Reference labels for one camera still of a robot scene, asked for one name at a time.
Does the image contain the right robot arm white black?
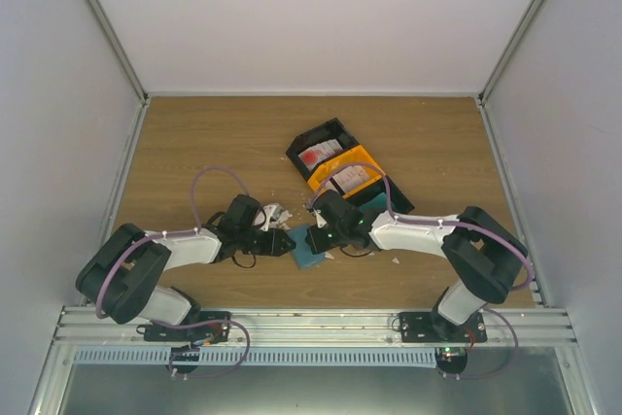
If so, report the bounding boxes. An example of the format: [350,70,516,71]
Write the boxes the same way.
[305,190,535,342]

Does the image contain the white card stack orange bin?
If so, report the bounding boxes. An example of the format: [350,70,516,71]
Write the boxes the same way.
[326,165,370,194]

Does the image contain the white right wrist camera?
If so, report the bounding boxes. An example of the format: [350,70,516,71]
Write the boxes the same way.
[315,212,327,228]

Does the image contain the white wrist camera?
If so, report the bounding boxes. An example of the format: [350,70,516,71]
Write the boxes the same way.
[315,212,327,228]
[256,203,291,231]

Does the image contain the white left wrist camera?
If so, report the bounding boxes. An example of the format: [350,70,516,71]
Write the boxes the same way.
[256,203,291,231]

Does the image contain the black bin with red cards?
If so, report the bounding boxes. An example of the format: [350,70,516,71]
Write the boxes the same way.
[286,119,359,181]

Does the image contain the black bin with green cards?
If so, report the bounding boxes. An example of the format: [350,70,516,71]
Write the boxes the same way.
[348,179,415,214]

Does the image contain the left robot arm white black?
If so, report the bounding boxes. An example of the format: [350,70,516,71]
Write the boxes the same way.
[75,194,295,341]

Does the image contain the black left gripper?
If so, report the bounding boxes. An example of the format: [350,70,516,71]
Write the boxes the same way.
[238,228,295,257]

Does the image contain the red dot card stack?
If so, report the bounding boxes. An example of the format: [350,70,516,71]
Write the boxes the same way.
[298,139,343,170]

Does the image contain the orange plastic bin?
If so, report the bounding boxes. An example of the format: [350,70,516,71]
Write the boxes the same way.
[299,139,381,197]

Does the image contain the grey slotted cable duct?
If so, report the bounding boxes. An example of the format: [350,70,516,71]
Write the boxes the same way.
[74,346,436,368]

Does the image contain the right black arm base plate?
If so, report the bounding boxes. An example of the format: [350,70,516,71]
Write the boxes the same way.
[391,311,488,344]

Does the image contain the blue leather card holder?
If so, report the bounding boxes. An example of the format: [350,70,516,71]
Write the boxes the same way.
[287,224,326,270]

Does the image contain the aluminium front rail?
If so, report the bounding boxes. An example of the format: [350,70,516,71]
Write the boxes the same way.
[52,307,577,347]

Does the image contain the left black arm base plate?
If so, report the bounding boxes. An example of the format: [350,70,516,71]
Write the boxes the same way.
[136,311,231,345]

